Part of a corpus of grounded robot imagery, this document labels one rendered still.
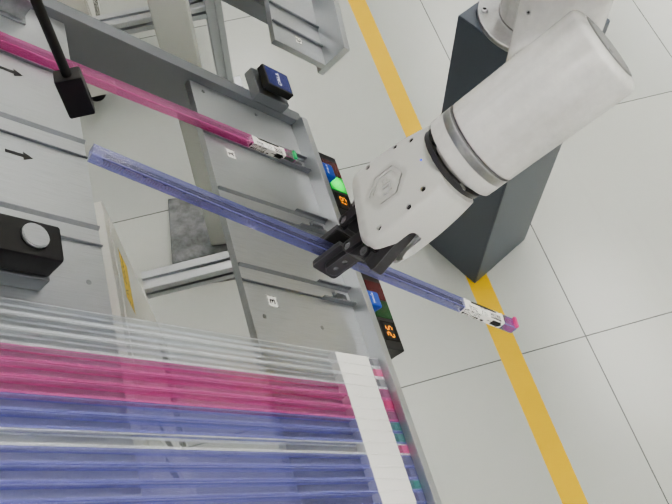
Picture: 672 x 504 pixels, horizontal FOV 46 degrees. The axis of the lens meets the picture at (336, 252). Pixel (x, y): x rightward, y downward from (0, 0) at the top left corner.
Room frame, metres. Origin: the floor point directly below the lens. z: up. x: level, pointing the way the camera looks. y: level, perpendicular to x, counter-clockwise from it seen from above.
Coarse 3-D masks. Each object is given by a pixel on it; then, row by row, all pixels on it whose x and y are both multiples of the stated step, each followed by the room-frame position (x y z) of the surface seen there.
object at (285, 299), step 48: (192, 96) 0.70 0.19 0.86; (240, 144) 0.65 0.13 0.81; (288, 144) 0.71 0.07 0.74; (240, 192) 0.56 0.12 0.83; (288, 192) 0.61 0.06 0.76; (240, 240) 0.48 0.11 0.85; (240, 288) 0.42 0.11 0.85; (288, 288) 0.44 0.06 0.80; (336, 288) 0.48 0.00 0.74; (288, 336) 0.37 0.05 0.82; (336, 336) 0.40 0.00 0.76
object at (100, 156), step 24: (96, 144) 0.42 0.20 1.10; (120, 168) 0.41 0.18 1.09; (144, 168) 0.42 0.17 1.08; (168, 192) 0.40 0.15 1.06; (192, 192) 0.41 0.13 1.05; (240, 216) 0.40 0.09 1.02; (264, 216) 0.41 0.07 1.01; (288, 240) 0.40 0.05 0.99; (312, 240) 0.40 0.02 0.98; (360, 264) 0.40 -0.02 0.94; (408, 288) 0.39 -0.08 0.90; (432, 288) 0.40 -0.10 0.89
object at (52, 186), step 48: (48, 48) 0.63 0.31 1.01; (0, 96) 0.52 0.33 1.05; (48, 96) 0.56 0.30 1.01; (0, 144) 0.46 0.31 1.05; (48, 144) 0.49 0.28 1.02; (0, 192) 0.41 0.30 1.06; (48, 192) 0.43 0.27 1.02; (96, 240) 0.40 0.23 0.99; (0, 288) 0.31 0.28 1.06; (48, 288) 0.32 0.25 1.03; (96, 288) 0.34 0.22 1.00
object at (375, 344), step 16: (304, 128) 0.74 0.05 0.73; (304, 144) 0.72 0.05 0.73; (320, 160) 0.69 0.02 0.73; (320, 176) 0.66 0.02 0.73; (320, 192) 0.63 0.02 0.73; (320, 208) 0.61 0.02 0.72; (336, 208) 0.61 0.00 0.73; (336, 224) 0.58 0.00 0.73; (352, 272) 0.50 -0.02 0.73; (352, 288) 0.48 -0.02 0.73; (368, 304) 0.46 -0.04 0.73; (368, 320) 0.44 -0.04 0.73; (368, 336) 0.42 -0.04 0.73; (368, 352) 0.40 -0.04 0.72; (384, 352) 0.39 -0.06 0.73; (384, 368) 0.37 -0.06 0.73; (400, 400) 0.33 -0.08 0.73; (400, 416) 0.31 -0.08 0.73; (416, 432) 0.29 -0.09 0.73; (416, 448) 0.27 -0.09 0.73; (416, 464) 0.25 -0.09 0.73; (432, 480) 0.24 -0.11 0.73; (432, 496) 0.22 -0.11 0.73
